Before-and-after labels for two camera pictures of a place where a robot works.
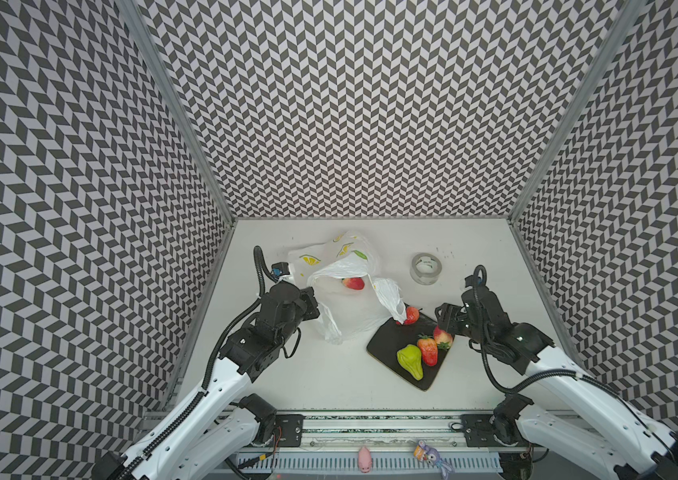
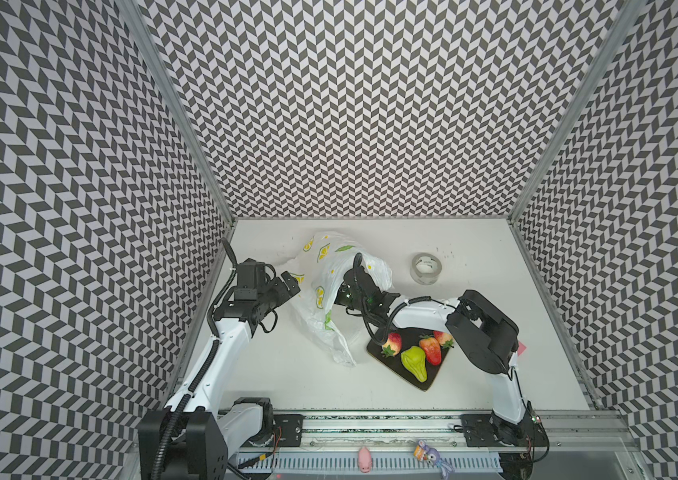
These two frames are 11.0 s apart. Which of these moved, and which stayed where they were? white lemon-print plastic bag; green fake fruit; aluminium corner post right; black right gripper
Moved: black right gripper; white lemon-print plastic bag
Stayed: aluminium corner post right; green fake fruit
